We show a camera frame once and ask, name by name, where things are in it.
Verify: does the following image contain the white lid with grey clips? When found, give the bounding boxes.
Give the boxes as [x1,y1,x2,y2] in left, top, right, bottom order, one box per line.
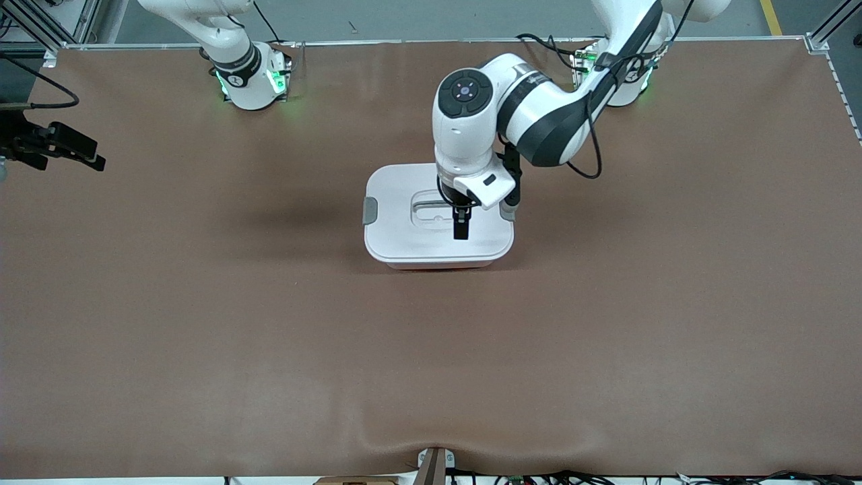
[362,162,516,265]

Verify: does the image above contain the pink translucent plastic box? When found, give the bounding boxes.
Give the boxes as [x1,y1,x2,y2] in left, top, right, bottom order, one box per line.
[387,259,496,271]

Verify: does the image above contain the brown table cover sheet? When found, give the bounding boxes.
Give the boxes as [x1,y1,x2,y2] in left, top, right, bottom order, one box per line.
[0,37,862,479]

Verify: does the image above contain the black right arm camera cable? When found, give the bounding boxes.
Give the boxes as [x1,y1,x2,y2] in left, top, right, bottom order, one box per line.
[0,53,80,110]

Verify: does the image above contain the aluminium frame with diagonal struts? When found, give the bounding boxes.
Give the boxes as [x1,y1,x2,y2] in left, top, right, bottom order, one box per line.
[0,0,102,49]

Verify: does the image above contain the black left arm base cables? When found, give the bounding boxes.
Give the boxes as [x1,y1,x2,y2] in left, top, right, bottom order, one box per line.
[515,32,587,75]

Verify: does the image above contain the black right arm base cable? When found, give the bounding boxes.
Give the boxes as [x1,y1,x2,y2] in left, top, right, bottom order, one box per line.
[256,0,292,45]

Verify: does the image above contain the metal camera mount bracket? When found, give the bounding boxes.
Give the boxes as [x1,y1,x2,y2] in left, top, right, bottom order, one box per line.
[416,447,455,485]

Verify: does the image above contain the aluminium frame corner post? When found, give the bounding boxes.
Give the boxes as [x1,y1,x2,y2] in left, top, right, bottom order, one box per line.
[805,0,862,56]

